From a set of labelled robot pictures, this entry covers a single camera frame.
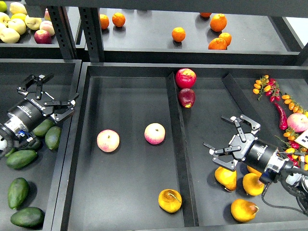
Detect green avocado upper pile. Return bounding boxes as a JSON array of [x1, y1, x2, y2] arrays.
[[32, 119, 55, 137]]

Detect yellow pear with brown stem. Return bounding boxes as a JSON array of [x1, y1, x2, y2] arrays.
[[243, 173, 264, 196]]

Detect dark red apple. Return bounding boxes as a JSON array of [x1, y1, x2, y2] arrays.
[[178, 88, 195, 108]]

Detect pale yellow apple with stem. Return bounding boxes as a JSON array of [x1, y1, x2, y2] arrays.
[[25, 15, 42, 31]]

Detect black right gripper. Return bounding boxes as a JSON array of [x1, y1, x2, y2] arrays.
[[203, 115, 281, 173]]

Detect white label card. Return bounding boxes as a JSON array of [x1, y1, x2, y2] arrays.
[[295, 130, 308, 148]]

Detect pink apple left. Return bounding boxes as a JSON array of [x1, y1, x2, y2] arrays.
[[97, 129, 120, 153]]

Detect black left tray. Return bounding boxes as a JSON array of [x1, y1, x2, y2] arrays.
[[0, 59, 81, 231]]

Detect black shelf post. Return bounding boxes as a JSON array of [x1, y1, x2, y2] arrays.
[[47, 6, 77, 60], [78, 7, 105, 63]]

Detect pale yellow apple middle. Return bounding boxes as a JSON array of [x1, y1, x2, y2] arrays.
[[7, 18, 26, 35]]

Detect pink apple centre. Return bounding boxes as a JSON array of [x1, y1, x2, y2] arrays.
[[144, 123, 166, 145]]

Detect red chili pepper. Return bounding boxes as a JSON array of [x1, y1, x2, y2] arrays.
[[274, 103, 288, 130]]

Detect orange cherry tomato string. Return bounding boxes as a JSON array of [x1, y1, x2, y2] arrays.
[[281, 93, 308, 116]]

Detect cherry tomato bunch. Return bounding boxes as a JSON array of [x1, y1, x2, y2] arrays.
[[253, 75, 281, 103], [275, 128, 308, 170]]

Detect orange front right shelf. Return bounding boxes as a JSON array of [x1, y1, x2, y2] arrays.
[[208, 38, 227, 50]]

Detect red apple on shelf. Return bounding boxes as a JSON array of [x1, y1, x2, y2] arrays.
[[34, 29, 52, 44]]

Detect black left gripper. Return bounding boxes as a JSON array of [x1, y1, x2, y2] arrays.
[[7, 73, 79, 131]]

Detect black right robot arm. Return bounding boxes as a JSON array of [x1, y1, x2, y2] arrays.
[[203, 115, 308, 215]]

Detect pink apple right tray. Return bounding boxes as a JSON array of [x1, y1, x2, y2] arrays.
[[287, 113, 308, 133]]

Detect pink apple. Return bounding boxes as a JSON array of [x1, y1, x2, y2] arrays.
[[144, 123, 166, 145], [97, 129, 120, 153]]

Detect orange behind post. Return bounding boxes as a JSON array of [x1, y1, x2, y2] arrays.
[[99, 14, 110, 30]]

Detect cherry tomato bunch upper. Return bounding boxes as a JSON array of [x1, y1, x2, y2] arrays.
[[253, 75, 281, 103]]

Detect black shelf post left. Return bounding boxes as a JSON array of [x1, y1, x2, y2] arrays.
[[47, 6, 77, 60]]

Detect green avocado left edge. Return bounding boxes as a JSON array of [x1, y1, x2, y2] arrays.
[[6, 150, 38, 169]]

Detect bright red apple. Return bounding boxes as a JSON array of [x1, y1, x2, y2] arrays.
[[175, 68, 197, 89]]

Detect black shelf post right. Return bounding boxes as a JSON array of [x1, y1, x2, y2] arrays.
[[78, 7, 105, 63]]

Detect orange behind front orange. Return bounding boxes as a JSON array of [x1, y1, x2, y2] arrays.
[[218, 32, 232, 46]]

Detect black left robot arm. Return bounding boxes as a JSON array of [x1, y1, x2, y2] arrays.
[[0, 73, 79, 157]]

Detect black centre tray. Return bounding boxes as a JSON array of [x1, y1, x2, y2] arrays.
[[51, 63, 308, 231]]

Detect pale yellow pear front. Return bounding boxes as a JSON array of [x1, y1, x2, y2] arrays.
[[0, 28, 20, 43]]

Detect pale peach on shelf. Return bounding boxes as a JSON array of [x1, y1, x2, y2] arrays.
[[39, 20, 55, 37]]

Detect black upper shelf tray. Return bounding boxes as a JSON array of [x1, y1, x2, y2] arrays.
[[102, 9, 303, 65]]

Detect cherry tomato bunch lower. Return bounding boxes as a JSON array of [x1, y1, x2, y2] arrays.
[[275, 128, 308, 170]]

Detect green avocado by tray wall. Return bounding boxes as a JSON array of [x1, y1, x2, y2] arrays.
[[45, 126, 62, 150]]

